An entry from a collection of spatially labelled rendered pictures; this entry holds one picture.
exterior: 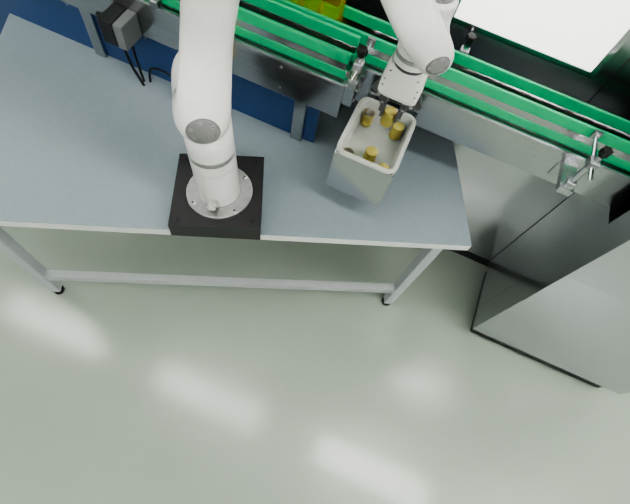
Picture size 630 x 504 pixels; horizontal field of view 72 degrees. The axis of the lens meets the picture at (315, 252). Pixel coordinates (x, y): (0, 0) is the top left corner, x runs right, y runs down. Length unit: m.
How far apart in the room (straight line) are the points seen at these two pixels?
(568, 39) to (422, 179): 0.54
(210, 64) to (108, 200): 0.65
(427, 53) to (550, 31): 0.56
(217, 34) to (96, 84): 0.89
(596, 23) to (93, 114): 1.45
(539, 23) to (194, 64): 0.90
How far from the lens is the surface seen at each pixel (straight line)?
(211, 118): 0.94
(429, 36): 0.90
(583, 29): 1.41
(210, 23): 0.87
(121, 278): 1.91
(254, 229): 1.24
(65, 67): 1.80
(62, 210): 1.45
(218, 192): 1.21
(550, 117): 1.36
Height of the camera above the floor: 1.92
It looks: 64 degrees down
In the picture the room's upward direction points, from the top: 18 degrees clockwise
